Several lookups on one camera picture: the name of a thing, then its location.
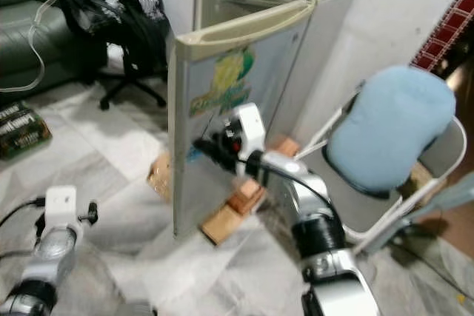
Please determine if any white folding chair grey seat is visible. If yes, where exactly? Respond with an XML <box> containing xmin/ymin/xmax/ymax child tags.
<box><xmin>296</xmin><ymin>72</ymin><xmax>474</xmax><ymax>259</ymax></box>

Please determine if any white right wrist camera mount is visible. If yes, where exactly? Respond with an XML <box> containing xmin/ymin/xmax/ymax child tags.
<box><xmin>232</xmin><ymin>103</ymin><xmax>267</xmax><ymax>161</ymax></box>

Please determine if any black garment pile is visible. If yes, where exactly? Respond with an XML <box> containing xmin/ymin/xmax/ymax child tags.
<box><xmin>56</xmin><ymin>0</ymin><xmax>171</xmax><ymax>58</ymax></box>

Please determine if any thin white tube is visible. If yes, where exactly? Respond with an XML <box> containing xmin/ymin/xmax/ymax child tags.
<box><xmin>0</xmin><ymin>0</ymin><xmax>61</xmax><ymax>96</ymax></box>

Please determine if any light blue cushion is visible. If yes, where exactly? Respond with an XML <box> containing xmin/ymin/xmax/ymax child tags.
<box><xmin>324</xmin><ymin>64</ymin><xmax>458</xmax><ymax>194</ymax></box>

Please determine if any fridge door with cream trim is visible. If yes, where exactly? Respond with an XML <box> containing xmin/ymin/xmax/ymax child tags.
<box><xmin>169</xmin><ymin>0</ymin><xmax>318</xmax><ymax>240</ymax></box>

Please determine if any dark green printed carton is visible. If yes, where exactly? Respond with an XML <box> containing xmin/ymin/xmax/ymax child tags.
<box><xmin>0</xmin><ymin>101</ymin><xmax>54</xmax><ymax>161</ymax></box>

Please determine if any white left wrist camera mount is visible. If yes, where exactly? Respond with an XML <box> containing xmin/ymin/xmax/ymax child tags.
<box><xmin>44</xmin><ymin>185</ymin><xmax>79</xmax><ymax>229</ymax></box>

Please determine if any black office chair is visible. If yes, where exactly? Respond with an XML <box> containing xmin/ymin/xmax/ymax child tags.
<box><xmin>44</xmin><ymin>0</ymin><xmax>173</xmax><ymax>112</ymax></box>

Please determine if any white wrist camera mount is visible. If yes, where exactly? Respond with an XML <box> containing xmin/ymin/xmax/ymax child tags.
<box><xmin>44</xmin><ymin>185</ymin><xmax>79</xmax><ymax>229</ymax></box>
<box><xmin>232</xmin><ymin>103</ymin><xmax>267</xmax><ymax>161</ymax></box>

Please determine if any dark green sofa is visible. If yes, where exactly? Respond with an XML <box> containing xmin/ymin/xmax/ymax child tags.
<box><xmin>0</xmin><ymin>0</ymin><xmax>81</xmax><ymax>95</ymax></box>

